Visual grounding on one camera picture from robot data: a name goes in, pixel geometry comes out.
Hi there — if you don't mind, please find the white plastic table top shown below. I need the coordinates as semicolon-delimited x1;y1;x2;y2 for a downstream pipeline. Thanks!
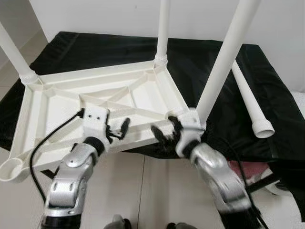
0;59;208;184

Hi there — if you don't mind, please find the white plastic table leg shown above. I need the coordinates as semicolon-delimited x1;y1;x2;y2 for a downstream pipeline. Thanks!
231;61;276;139
0;21;40;86
196;0;262;124
154;0;171;68

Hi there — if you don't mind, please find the pink slipper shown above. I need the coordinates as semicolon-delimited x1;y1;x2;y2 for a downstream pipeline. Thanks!
228;161;268;180

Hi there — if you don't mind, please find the grey right robot foot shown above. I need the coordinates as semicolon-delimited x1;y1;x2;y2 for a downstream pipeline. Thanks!
166;222;192;229

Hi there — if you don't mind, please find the grey robot foot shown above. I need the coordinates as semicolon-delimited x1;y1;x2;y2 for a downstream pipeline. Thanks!
166;222;192;229
103;214;132;229

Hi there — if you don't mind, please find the black table cloth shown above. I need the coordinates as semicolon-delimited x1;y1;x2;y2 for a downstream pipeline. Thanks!
0;31;305;222

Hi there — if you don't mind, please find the grey left robot foot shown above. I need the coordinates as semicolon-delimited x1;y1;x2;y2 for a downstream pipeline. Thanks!
103;214;132;229

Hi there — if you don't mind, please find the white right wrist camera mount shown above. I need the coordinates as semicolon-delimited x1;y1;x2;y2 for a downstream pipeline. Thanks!
167;108;207;158

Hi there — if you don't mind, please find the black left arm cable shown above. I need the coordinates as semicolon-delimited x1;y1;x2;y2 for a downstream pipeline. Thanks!
29;108;86;202

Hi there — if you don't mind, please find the black metal table frame bar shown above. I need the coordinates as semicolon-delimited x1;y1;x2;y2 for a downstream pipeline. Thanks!
247;171;283;192

